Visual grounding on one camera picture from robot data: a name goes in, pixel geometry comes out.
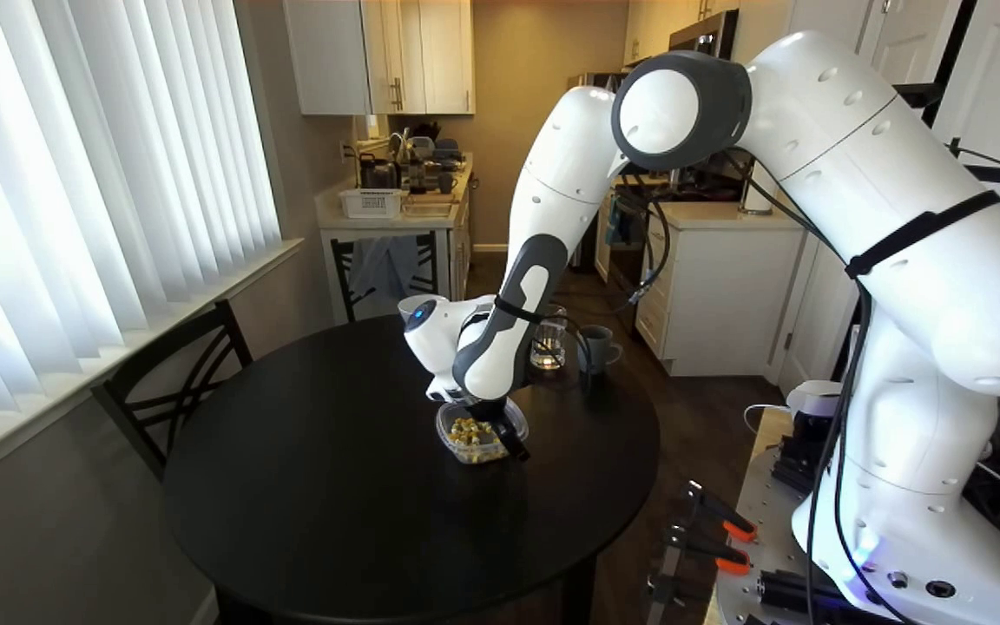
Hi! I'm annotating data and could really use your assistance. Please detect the white vertical window blinds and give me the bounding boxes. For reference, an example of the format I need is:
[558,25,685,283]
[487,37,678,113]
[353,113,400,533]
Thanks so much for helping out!
[0,0,283,446]

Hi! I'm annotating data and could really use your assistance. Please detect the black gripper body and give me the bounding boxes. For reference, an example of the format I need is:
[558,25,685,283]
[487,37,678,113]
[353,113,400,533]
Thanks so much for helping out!
[428,386,526,429]

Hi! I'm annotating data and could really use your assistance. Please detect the yellow food pieces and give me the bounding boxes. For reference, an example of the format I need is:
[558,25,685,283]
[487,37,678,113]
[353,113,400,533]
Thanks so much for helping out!
[446,412,504,456]

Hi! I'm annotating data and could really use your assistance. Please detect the black chair back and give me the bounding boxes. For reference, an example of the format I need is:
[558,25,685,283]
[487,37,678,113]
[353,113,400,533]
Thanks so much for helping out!
[91,294,256,481]

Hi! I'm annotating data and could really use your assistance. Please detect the clear plastic bowl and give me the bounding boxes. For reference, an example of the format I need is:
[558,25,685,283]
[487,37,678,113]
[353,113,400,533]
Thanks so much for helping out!
[429,397,533,468]

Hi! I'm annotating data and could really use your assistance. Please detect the orange handled black clamp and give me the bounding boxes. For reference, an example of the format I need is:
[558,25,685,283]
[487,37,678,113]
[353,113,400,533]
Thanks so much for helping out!
[685,477,761,548]
[664,526,756,579]

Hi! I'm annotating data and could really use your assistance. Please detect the kitchen counter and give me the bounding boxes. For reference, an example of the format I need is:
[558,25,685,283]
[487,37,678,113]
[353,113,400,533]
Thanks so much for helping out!
[311,152,478,306]

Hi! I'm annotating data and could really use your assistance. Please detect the white base cabinet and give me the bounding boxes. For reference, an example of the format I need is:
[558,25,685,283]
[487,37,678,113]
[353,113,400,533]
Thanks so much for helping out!
[633,202,813,381]

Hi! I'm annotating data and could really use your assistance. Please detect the black microwave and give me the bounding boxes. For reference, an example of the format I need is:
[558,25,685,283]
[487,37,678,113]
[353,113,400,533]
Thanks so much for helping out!
[668,6,744,65]

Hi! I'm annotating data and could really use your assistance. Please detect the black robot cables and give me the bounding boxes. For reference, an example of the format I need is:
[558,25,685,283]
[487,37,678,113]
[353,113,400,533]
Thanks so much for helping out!
[740,151,879,625]

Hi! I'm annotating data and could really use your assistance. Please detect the dark mug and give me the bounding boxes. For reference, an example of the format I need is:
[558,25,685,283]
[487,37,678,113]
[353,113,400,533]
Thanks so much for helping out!
[574,323,628,386]

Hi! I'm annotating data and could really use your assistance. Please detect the white plastic bin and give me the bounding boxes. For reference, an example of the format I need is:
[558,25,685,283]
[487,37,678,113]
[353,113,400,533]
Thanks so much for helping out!
[337,184,408,226]

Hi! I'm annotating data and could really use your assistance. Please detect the black dining chair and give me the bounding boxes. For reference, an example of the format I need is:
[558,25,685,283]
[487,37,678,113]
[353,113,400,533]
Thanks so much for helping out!
[326,231,444,326]

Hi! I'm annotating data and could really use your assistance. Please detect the white upper kitchen cabinets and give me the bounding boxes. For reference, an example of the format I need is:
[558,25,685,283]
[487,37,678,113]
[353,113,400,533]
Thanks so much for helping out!
[280,0,478,123]

